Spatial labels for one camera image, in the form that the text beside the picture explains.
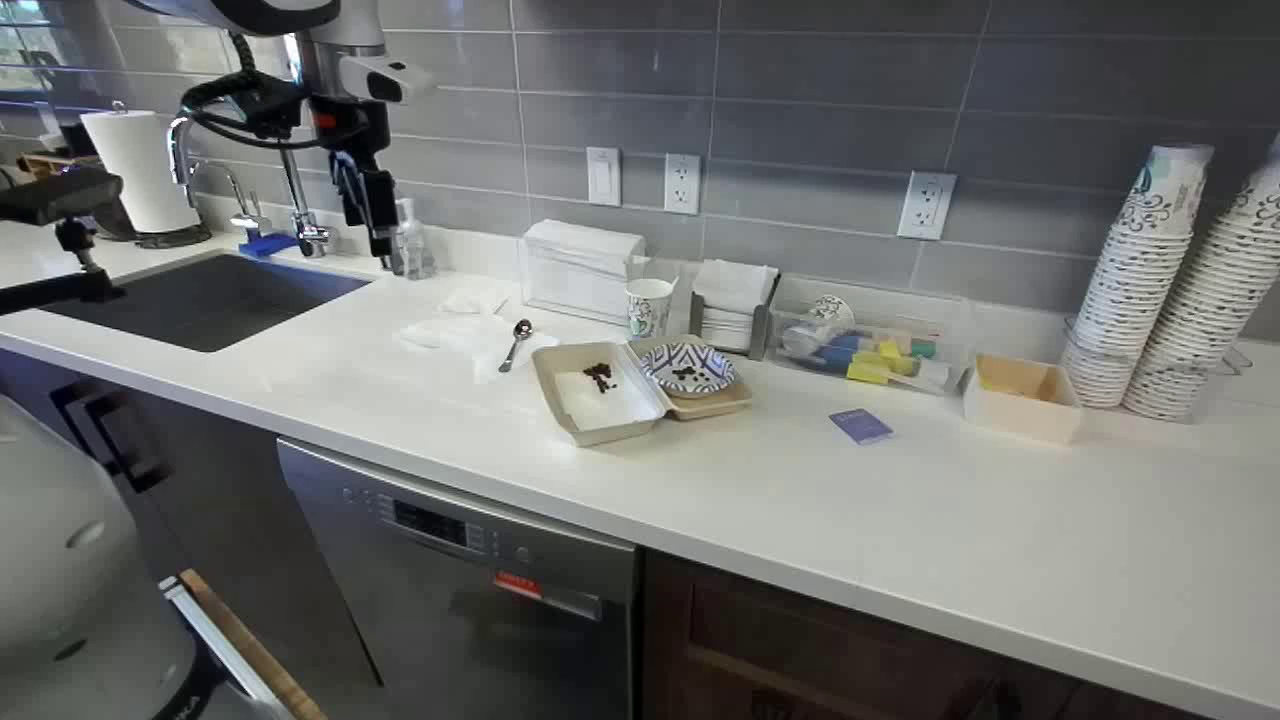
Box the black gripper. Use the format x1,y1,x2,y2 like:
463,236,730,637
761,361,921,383
312,94,404,266

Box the blue patterned paper bowl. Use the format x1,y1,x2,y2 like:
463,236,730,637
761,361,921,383
641,337,742,406

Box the chrome gooseneck faucet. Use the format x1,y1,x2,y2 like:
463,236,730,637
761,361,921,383
165,104,337,260

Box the blue sponge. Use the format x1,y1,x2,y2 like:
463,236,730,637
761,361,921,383
237,230,303,260

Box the small chrome tap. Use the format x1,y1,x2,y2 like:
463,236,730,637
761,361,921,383
198,155,265,233

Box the small clear plastic bag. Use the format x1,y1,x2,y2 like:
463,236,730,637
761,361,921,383
441,278,515,320

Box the large clear plastic bag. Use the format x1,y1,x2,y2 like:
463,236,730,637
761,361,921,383
391,309,554,389

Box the dark undermount sink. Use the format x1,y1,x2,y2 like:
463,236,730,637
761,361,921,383
38,253,371,357

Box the clear napkin dispenser white napkins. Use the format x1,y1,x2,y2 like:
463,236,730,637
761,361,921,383
515,217,647,333

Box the white paper towel roll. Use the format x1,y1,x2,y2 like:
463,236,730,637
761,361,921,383
76,110,205,242

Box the white clamshell takeout tray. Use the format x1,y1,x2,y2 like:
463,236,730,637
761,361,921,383
530,333,758,452

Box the bright window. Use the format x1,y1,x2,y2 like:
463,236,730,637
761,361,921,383
0,0,74,96

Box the stainless steel dishwasher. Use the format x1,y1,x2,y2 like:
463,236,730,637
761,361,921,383
271,436,641,720

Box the pulled-out wooden drawer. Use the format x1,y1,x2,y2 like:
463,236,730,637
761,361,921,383
156,565,331,720

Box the clear condiment packet organizer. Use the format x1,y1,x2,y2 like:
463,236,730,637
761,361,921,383
771,292,974,402

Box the purple card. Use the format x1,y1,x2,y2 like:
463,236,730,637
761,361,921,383
828,406,897,448

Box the brown wooden cabinet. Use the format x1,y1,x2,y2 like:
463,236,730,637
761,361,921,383
638,546,1203,720

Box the tan cardboard box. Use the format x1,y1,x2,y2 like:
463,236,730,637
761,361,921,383
956,352,1087,448

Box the tall printed paper cup stack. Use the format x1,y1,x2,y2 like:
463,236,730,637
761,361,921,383
1056,139,1215,411
1122,133,1280,430

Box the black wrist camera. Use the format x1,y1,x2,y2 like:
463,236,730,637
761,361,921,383
215,75,312,145

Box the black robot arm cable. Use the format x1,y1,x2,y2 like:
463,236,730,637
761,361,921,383
175,70,323,151

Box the white wall light switch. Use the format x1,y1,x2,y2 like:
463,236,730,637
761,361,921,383
586,145,626,209

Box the white wall power outlet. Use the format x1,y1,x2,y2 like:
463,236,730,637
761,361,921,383
659,147,704,217
891,170,959,244

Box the black camera on tripod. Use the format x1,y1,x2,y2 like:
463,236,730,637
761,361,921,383
0,151,130,317

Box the dark cabinet with handle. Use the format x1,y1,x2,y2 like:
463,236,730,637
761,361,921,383
0,348,391,720

